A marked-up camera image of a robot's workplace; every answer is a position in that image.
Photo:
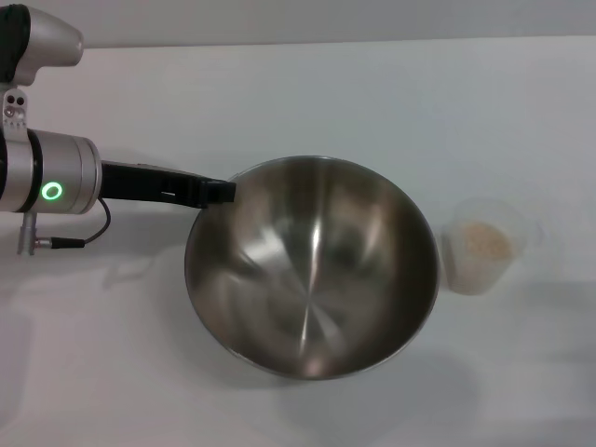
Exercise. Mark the translucent plastic measuring cup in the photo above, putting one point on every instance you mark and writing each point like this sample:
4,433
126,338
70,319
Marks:
470,281

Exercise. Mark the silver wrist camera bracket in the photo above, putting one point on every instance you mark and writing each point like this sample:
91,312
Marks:
16,109

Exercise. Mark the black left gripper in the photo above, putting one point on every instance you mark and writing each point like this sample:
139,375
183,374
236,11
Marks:
149,186

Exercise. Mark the stainless steel mixing bowl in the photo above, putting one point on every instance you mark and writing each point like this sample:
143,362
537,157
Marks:
316,279

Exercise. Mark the uncooked rice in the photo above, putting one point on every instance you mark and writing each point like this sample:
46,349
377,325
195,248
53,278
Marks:
484,241

